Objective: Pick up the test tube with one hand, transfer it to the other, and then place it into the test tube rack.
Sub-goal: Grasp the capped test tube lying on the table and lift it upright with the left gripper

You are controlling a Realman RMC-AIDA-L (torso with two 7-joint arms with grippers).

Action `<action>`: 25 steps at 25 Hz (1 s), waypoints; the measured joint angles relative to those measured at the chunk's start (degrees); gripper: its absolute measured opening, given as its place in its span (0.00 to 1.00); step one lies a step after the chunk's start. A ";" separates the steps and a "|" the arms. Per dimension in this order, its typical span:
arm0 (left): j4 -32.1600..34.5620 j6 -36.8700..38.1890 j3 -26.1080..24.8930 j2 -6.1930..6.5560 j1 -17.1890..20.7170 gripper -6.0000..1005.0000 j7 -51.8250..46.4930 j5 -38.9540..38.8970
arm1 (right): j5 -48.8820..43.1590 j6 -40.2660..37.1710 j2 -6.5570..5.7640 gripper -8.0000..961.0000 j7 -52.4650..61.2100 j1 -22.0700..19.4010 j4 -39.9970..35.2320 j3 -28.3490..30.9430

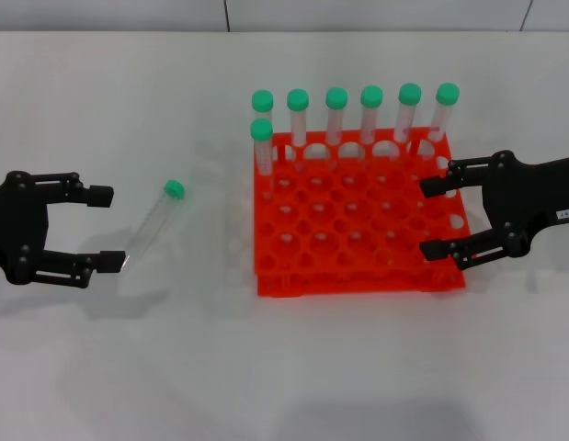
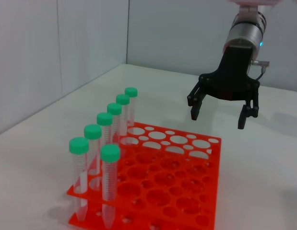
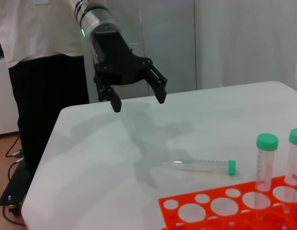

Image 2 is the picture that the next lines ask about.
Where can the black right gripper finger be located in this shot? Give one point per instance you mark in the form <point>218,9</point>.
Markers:
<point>243,119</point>
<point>195,112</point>

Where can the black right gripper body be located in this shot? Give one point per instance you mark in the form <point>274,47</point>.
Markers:
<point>231,79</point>

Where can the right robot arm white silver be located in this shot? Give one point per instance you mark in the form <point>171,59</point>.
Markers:
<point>246,33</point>

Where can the green capped test tube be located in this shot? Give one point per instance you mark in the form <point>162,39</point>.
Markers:
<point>104,119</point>
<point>131,92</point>
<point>110,153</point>
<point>92,132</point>
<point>122,99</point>
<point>114,109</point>
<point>78,146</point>

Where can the orange test tube rack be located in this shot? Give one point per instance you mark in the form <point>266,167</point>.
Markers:
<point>162,177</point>

